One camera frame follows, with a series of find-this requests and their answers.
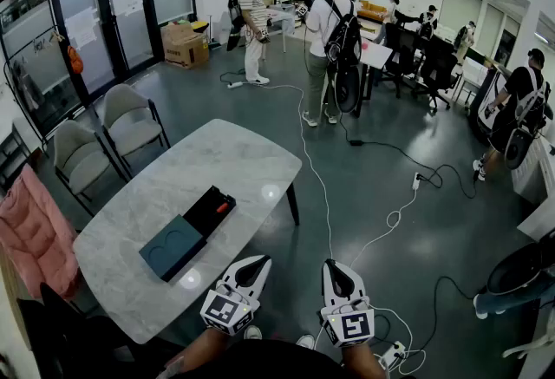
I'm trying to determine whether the person's right forearm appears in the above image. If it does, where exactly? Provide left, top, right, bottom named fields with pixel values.
left=340, top=342, right=388, bottom=379

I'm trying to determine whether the black cable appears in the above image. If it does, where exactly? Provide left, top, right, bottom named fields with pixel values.
left=337, top=114, right=478, bottom=200

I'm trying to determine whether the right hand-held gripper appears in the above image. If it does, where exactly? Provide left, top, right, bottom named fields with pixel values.
left=321, top=258, right=376, bottom=349

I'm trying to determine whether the white cable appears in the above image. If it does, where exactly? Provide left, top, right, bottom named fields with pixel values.
left=258, top=83, right=335, bottom=260

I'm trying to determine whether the pink padded chair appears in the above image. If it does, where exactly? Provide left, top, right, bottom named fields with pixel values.
left=0, top=163, right=82, bottom=301

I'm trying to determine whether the teal box lid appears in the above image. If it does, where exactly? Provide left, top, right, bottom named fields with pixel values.
left=138, top=213, right=209, bottom=283

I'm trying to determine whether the orange bag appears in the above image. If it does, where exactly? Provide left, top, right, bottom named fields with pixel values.
left=66, top=44, right=85, bottom=76

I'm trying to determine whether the person's black shirt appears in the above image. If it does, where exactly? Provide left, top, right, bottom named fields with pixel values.
left=173, top=337, right=348, bottom=379

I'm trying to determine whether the black box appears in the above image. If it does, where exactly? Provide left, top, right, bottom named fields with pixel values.
left=182, top=184, right=238, bottom=240

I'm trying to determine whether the white backpack strap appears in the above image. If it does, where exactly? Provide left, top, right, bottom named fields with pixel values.
left=155, top=354, right=187, bottom=379

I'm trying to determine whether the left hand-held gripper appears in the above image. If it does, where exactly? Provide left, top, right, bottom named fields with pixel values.
left=199, top=254, right=273, bottom=337

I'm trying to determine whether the person's left forearm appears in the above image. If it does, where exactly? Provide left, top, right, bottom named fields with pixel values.
left=166, top=326, right=235, bottom=379

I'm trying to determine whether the grey upholstered chair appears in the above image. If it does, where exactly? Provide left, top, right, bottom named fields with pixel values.
left=52, top=119, right=132, bottom=216
left=101, top=82, right=172, bottom=173

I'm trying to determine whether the cardboard box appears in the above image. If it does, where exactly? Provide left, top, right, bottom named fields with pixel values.
left=160, top=23, right=211, bottom=70

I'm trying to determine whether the black framed glass door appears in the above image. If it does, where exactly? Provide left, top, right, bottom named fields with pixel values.
left=46, top=0, right=165, bottom=101

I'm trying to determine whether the white work table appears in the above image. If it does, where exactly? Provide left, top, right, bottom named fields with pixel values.
left=354, top=36, right=395, bottom=118

